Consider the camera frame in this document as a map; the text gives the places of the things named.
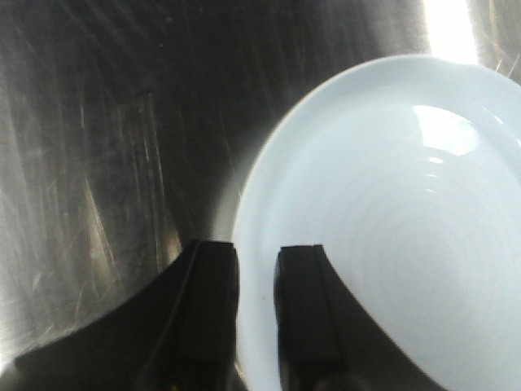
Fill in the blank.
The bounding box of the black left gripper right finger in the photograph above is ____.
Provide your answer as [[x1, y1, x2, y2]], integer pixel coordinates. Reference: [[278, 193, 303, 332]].
[[274, 245, 441, 390]]

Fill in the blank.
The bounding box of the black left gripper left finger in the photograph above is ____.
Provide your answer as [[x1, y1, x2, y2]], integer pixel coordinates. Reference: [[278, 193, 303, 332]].
[[14, 241, 239, 390]]

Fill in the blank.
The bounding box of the pale blue plate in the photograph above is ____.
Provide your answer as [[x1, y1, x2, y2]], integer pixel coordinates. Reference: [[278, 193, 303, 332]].
[[233, 55, 520, 390]]

